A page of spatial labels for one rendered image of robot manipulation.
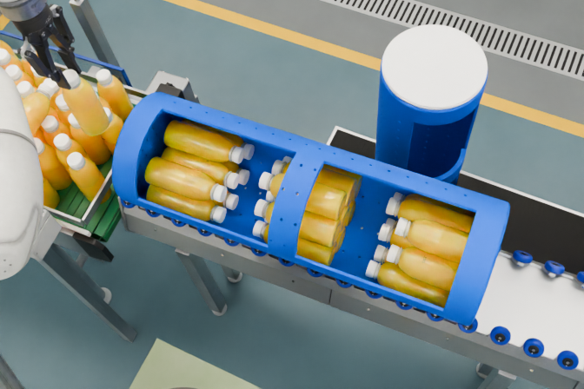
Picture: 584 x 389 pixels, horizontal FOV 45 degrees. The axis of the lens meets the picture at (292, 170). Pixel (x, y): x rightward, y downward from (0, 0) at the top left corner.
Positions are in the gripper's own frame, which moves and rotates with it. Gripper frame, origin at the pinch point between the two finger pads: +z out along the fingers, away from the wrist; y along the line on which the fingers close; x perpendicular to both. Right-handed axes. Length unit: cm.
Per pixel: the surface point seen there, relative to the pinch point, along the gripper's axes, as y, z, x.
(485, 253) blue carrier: -4, 15, -95
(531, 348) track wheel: -11, 42, -112
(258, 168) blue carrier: 10, 39, -37
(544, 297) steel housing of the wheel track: 4, 46, -112
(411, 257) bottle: -6, 25, -81
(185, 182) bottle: -6.1, 24.7, -26.6
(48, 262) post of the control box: -29, 54, 11
